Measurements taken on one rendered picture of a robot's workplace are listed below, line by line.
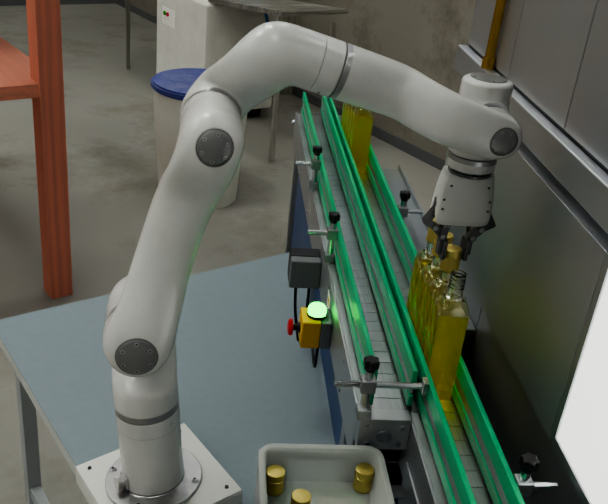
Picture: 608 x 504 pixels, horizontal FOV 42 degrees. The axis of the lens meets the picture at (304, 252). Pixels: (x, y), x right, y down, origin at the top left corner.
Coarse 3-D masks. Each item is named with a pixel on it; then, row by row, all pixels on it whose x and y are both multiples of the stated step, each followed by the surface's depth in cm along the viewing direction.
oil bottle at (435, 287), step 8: (432, 280) 149; (432, 288) 147; (440, 288) 146; (432, 296) 146; (424, 304) 151; (432, 304) 147; (424, 312) 151; (424, 320) 151; (424, 328) 151; (424, 336) 150; (424, 344) 151
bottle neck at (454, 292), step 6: (456, 270) 141; (450, 276) 140; (456, 276) 139; (462, 276) 139; (450, 282) 140; (456, 282) 139; (462, 282) 140; (450, 288) 140; (456, 288) 140; (462, 288) 140; (450, 294) 141; (456, 294) 140; (462, 294) 141; (456, 300) 141
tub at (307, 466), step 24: (264, 456) 137; (288, 456) 140; (312, 456) 141; (336, 456) 141; (360, 456) 142; (264, 480) 132; (288, 480) 142; (312, 480) 143; (336, 480) 143; (384, 480) 135
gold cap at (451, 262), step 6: (450, 246) 145; (456, 246) 145; (450, 252) 143; (456, 252) 143; (450, 258) 144; (456, 258) 143; (444, 264) 145; (450, 264) 144; (456, 264) 144; (444, 270) 145; (450, 270) 144
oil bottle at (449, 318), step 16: (448, 304) 141; (464, 304) 141; (432, 320) 145; (448, 320) 141; (464, 320) 141; (432, 336) 145; (448, 336) 143; (464, 336) 143; (432, 352) 145; (448, 352) 145; (432, 368) 146; (448, 368) 146; (448, 384) 148
